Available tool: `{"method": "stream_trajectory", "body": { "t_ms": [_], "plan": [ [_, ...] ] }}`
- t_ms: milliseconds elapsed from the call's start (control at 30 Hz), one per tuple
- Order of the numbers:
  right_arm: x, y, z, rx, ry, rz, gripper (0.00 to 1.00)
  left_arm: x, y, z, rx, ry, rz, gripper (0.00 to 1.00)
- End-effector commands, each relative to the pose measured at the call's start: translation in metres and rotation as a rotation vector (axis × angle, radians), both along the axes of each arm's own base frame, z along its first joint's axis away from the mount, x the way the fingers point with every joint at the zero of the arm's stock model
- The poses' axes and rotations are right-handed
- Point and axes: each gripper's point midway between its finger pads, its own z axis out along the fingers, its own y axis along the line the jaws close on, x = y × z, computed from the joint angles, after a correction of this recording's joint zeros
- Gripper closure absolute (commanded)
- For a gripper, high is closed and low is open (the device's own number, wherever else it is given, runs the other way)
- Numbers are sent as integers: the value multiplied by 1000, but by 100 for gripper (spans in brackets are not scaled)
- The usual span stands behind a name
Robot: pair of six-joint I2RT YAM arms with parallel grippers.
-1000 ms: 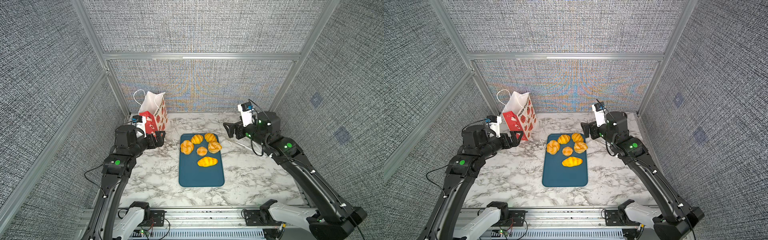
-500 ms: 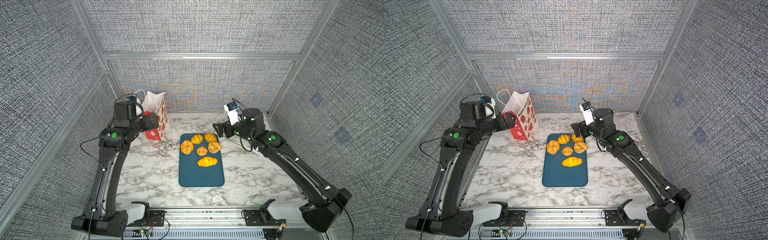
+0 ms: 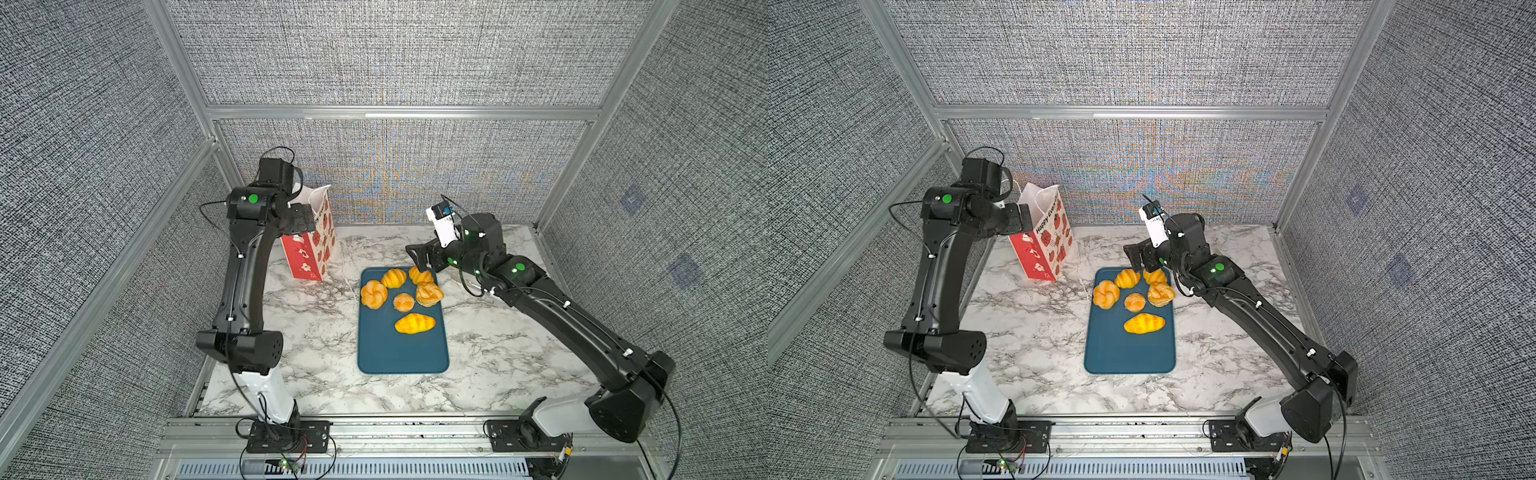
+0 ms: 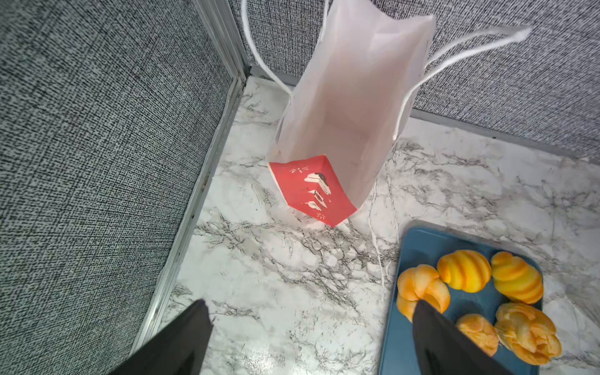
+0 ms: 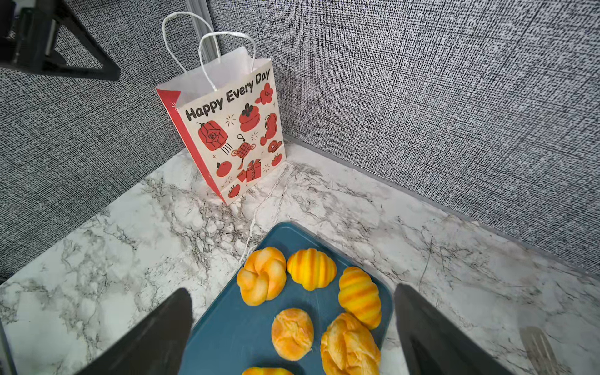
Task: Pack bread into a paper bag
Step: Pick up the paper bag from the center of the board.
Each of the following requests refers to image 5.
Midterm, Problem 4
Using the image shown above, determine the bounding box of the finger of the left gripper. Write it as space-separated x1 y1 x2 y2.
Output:
0 0 121 82

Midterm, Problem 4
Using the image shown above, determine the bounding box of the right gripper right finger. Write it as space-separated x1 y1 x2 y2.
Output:
395 284 510 374

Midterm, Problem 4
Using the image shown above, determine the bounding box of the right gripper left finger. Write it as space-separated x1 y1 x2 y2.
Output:
79 288 193 374

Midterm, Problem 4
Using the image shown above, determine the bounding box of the red white paper gift bag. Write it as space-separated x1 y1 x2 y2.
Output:
155 11 287 206

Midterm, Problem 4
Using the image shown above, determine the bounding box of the knot shaped bread roll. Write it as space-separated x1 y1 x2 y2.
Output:
236 247 287 306

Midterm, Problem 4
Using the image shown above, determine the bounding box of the flaky braided pastry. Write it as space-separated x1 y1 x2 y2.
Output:
320 312 381 375

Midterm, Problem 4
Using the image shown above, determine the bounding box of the striped yellow bun right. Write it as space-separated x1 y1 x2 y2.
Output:
338 267 383 330

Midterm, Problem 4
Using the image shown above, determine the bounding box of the striped yellow bun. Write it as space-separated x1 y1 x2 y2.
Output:
338 267 383 330
287 248 338 292

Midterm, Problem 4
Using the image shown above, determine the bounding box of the yellow striped croissant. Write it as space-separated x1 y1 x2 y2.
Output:
242 367 293 375

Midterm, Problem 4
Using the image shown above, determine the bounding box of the small round crusty bun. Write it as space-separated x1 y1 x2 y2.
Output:
271 308 314 362

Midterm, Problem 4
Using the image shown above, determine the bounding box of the striped yellow bun left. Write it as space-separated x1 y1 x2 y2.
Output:
287 248 338 292

